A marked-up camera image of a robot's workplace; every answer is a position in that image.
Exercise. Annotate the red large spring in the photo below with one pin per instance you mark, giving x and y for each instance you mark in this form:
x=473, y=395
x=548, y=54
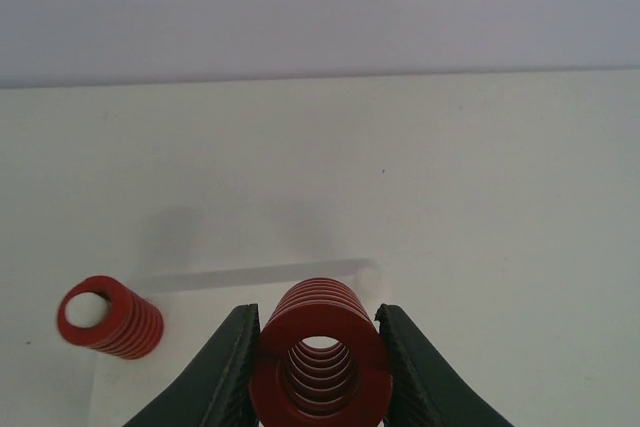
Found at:
x=132, y=328
x=320, y=361

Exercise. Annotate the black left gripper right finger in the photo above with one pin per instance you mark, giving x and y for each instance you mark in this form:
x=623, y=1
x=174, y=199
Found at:
x=427, y=391

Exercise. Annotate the white four-peg fixture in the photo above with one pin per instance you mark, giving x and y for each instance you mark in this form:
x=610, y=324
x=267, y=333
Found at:
x=87, y=311

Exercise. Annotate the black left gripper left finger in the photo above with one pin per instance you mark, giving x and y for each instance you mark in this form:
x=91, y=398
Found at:
x=213, y=390

